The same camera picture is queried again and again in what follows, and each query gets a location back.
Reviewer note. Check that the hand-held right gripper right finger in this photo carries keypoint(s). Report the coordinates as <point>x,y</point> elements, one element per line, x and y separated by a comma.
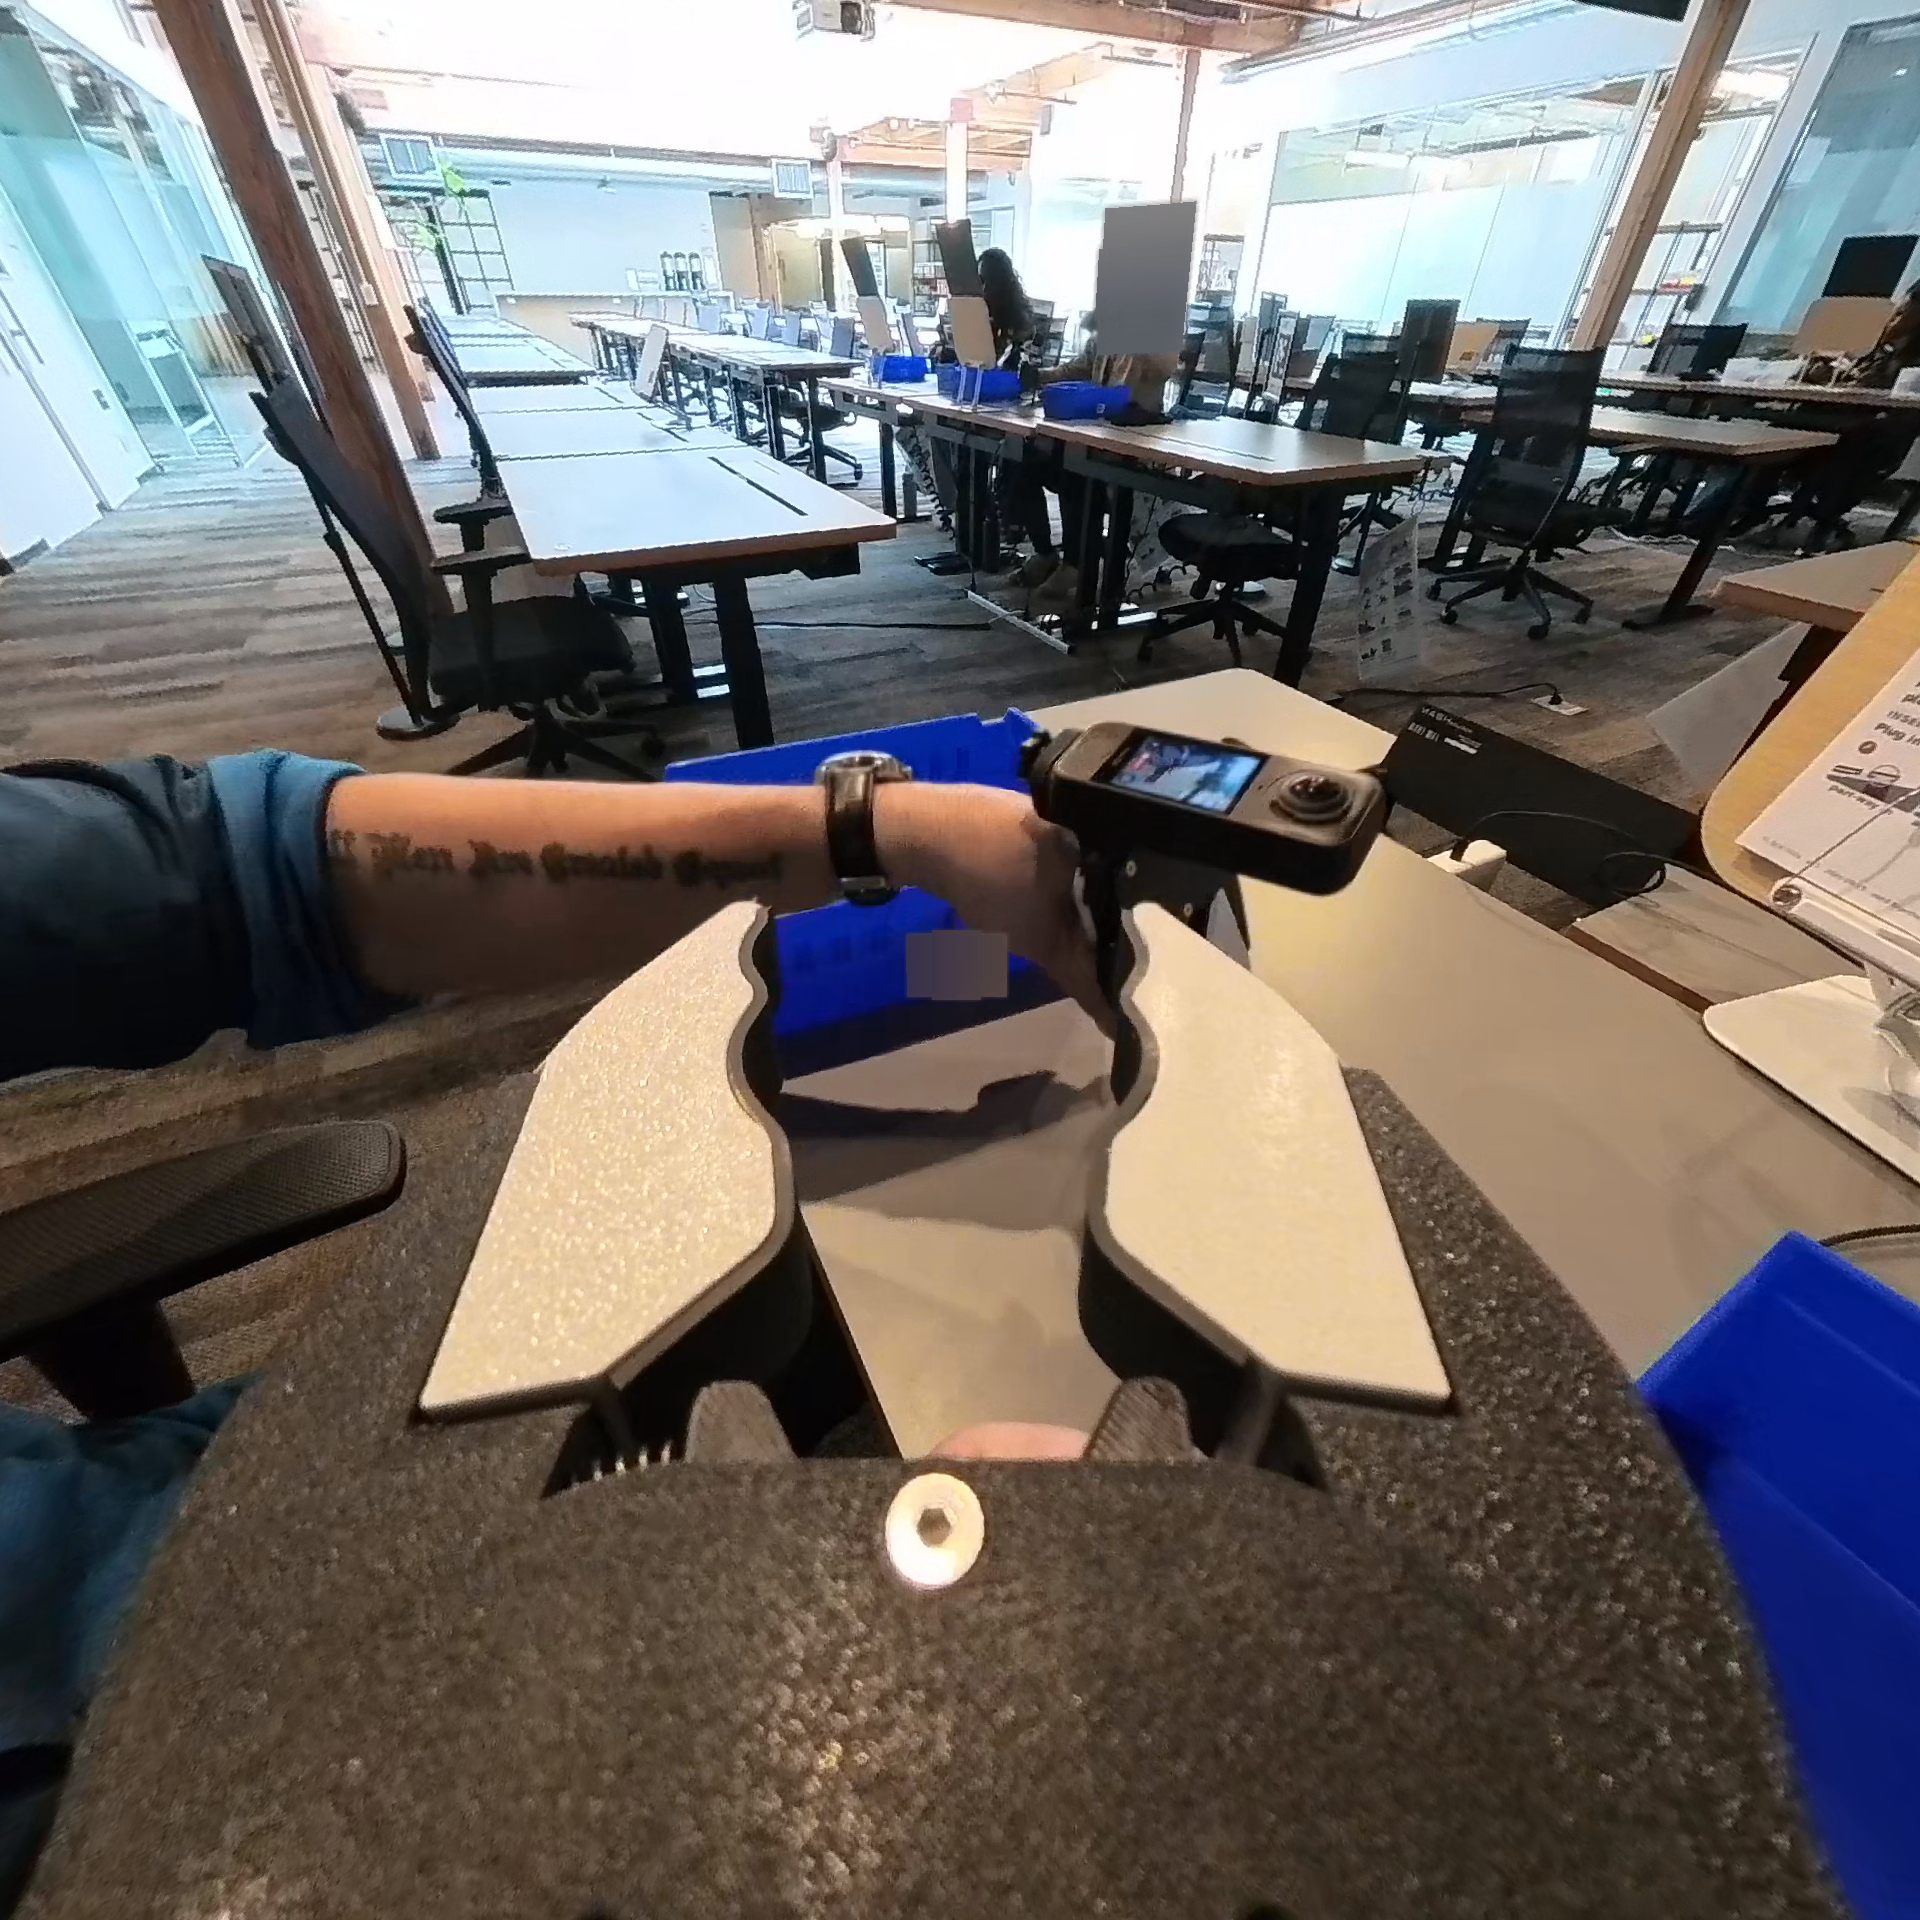
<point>1260,1184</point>

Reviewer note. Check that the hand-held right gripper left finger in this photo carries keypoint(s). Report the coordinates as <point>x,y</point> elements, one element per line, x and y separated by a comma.
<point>616,1170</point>

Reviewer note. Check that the blue plastic bin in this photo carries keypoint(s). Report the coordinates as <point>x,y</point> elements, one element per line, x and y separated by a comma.
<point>840,975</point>
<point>1800,1499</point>

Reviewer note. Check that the person's left forearm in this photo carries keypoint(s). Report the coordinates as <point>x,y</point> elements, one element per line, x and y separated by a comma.
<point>600,931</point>

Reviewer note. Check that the person's left hand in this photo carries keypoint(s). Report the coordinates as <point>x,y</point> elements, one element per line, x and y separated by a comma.
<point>989,855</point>

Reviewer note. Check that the white power adapter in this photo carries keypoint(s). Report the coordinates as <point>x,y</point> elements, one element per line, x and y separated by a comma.
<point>1471,859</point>

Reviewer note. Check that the black box on table edge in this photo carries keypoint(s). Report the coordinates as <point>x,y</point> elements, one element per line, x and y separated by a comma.
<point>1529,795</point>

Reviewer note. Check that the printed plastic bag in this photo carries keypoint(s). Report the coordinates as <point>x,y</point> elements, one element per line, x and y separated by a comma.
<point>1388,599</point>

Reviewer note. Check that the black office chair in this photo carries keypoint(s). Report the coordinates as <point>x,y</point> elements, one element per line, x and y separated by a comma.
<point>523,644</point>
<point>1545,420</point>
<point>1223,547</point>

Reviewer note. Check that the black chair armrest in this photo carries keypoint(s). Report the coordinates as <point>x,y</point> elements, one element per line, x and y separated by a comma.
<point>225,1200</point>

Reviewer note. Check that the wooden top desk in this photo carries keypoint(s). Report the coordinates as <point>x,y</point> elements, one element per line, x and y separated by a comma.
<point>1243,450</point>
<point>675,509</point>

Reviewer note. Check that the black wristwatch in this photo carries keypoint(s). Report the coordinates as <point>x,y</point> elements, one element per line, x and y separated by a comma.
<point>855,839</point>

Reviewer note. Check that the printed instruction board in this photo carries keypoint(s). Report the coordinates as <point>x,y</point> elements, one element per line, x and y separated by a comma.
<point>1844,795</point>

